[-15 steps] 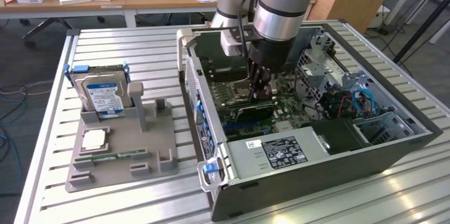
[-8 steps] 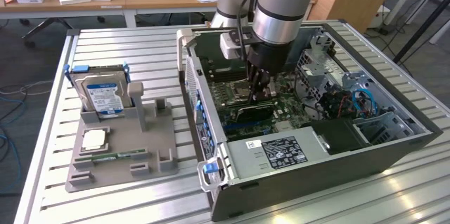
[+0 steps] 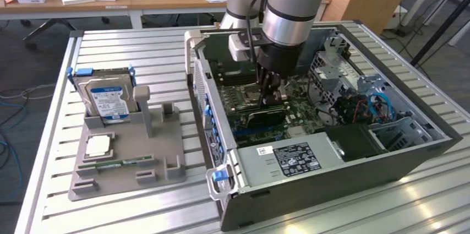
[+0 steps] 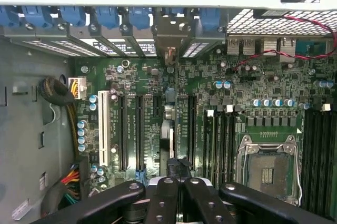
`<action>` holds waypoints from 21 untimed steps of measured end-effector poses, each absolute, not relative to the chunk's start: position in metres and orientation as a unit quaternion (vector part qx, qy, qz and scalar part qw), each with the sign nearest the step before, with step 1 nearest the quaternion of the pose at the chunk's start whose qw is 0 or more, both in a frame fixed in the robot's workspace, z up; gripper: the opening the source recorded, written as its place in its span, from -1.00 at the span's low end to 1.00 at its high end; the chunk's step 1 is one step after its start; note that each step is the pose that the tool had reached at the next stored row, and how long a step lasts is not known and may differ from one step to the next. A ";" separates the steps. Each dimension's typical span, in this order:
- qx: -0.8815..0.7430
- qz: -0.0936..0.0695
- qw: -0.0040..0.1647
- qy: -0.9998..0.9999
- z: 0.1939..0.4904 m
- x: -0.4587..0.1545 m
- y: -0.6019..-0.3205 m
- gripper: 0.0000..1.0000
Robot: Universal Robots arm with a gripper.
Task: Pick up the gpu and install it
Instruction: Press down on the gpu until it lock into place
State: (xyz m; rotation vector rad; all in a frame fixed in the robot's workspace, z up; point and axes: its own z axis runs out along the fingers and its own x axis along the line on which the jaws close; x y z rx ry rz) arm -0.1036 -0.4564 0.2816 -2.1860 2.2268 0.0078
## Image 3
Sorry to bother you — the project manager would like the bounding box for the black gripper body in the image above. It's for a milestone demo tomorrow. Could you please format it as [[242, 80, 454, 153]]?
[[255, 42, 304, 78]]

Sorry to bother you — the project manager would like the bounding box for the black graphics card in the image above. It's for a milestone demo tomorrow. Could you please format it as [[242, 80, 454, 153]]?
[[247, 107, 287, 128]]

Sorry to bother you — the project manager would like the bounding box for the CPU socket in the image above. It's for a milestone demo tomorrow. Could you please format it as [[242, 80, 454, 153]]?
[[240, 84, 262, 105]]

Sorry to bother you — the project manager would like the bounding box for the green motherboard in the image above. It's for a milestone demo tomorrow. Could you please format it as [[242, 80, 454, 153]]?
[[216, 68, 327, 149]]

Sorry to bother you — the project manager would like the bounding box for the metal disk bay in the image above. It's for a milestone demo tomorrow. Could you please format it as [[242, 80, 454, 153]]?
[[310, 51, 363, 95], [368, 117, 434, 154]]

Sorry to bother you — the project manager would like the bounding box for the black plastic shroud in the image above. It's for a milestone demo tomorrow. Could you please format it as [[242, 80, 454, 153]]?
[[324, 123, 388, 163]]

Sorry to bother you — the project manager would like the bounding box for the grey power supply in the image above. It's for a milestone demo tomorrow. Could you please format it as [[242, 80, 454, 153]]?
[[234, 132, 346, 188]]

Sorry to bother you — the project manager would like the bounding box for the dark grey PC case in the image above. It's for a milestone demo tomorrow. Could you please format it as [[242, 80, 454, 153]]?
[[184, 24, 465, 232]]

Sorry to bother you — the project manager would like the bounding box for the hard disk with blue label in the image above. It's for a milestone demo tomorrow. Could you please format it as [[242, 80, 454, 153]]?
[[67, 66, 137, 124]]

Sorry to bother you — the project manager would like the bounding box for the grey parts rack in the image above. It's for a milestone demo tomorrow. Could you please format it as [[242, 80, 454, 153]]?
[[68, 85, 188, 202]]

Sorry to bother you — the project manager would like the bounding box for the black stand pole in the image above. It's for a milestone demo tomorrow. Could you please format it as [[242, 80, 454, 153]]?
[[410, 0, 470, 67]]

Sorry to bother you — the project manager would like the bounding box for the silver CPU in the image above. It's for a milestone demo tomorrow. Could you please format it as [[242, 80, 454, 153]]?
[[84, 136, 113, 157]]

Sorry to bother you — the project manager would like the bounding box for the green RAM stick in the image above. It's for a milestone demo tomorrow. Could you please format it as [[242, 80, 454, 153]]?
[[79, 155, 153, 169]]

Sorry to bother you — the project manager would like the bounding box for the black chair base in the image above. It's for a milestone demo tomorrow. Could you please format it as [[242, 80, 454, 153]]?
[[21, 19, 80, 50]]

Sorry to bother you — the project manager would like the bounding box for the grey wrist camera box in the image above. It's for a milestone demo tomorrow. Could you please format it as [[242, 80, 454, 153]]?
[[227, 33, 258, 61]]

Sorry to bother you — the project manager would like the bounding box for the black camera cable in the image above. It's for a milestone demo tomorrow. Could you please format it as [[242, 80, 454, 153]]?
[[246, 0, 272, 64]]

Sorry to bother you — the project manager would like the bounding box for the red wire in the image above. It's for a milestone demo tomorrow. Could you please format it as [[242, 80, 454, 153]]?
[[350, 99, 368, 124]]

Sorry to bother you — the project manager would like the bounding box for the blue wire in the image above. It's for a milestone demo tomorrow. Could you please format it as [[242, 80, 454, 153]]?
[[368, 92, 396, 124]]

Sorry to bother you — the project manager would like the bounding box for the white table frame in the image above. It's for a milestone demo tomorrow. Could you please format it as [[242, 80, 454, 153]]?
[[399, 0, 470, 47]]

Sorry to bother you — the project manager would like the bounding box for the white floor cable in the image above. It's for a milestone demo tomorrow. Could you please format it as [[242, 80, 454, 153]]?
[[0, 85, 55, 100]]

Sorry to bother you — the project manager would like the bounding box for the blue floor cable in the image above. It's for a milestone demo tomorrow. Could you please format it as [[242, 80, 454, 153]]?
[[0, 101, 28, 204]]

